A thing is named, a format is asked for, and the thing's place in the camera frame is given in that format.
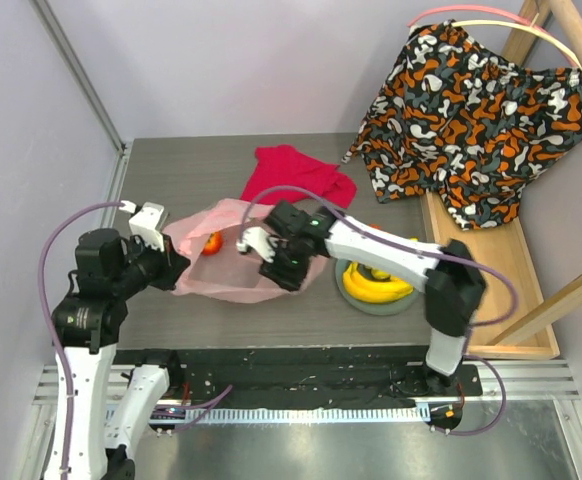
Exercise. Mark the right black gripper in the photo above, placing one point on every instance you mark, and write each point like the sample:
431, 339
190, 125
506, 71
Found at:
281, 273

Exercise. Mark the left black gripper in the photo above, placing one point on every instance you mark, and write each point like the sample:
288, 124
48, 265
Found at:
171, 262

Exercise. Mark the orange fake persimmon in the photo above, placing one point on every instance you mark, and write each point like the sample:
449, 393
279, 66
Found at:
213, 244

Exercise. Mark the pink plastic bag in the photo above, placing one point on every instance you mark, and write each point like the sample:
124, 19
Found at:
228, 275

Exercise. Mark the large yellow banana bunch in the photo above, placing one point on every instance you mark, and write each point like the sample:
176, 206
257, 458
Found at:
359, 284

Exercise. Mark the small yellow banana bunch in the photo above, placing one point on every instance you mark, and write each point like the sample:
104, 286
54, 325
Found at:
407, 262

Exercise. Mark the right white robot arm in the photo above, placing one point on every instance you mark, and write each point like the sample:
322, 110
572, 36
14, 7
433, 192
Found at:
447, 277

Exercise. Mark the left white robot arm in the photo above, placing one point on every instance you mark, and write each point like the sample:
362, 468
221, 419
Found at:
90, 443

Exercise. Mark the red cloth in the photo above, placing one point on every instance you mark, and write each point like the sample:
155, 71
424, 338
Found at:
285, 165

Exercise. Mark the grey-green plate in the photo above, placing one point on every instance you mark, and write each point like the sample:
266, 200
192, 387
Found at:
372, 309

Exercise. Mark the patterned orange black fabric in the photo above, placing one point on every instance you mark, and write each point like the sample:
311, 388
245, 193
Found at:
458, 120

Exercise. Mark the pink hoop tube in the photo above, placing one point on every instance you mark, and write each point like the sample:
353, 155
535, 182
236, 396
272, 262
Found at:
473, 8

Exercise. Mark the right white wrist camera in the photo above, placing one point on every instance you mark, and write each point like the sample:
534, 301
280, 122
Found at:
258, 240

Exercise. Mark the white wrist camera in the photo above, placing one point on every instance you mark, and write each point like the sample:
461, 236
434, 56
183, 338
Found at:
146, 221
258, 240

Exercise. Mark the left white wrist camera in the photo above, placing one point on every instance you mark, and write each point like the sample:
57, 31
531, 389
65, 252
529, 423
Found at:
146, 221

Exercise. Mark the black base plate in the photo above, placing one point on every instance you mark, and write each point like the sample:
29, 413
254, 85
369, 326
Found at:
285, 378

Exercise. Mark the wooden tray frame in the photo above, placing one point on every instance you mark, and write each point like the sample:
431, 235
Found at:
528, 333

